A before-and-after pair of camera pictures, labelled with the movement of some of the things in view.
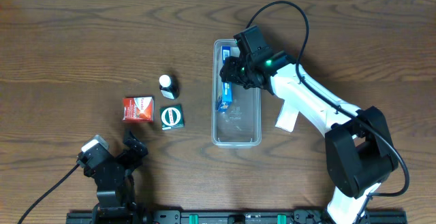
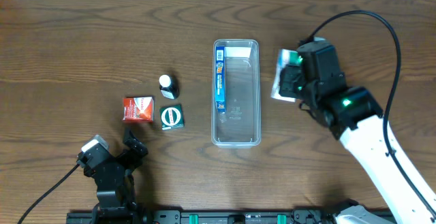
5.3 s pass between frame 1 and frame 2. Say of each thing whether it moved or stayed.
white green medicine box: moved
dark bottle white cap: stayed
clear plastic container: stayed
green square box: stayed
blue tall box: moved
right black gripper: moved
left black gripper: stayed
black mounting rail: stayed
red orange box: stayed
